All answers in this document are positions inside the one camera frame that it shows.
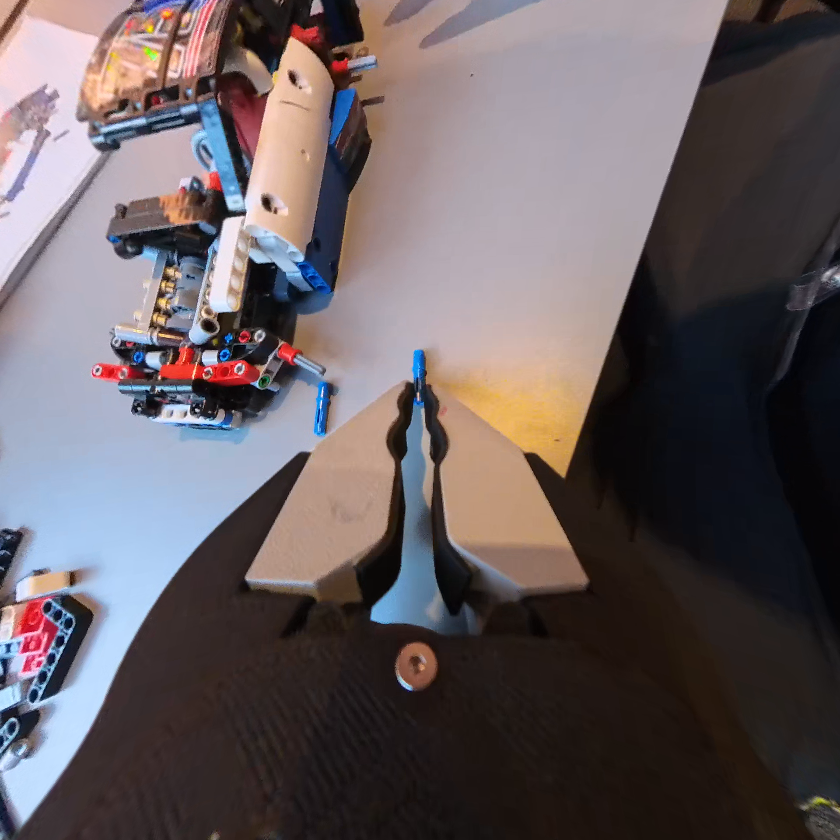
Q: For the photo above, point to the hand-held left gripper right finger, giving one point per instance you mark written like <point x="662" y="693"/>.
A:
<point x="505" y="518"/>

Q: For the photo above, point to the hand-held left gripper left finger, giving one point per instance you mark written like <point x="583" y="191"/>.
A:
<point x="328" y="512"/>

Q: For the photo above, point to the blue brick pin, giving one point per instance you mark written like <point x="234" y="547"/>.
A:
<point x="321" y="410"/>
<point x="419" y="367"/>

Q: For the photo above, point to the pile of toy bricks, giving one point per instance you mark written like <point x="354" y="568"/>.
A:
<point x="46" y="630"/>

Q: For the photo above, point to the toy brick car model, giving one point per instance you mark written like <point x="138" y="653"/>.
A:
<point x="289" y="164"/>

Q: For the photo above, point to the grey desk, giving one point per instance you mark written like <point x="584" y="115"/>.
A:
<point x="492" y="229"/>

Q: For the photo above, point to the open instruction booklet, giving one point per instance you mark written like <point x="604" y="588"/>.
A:
<point x="33" y="164"/>

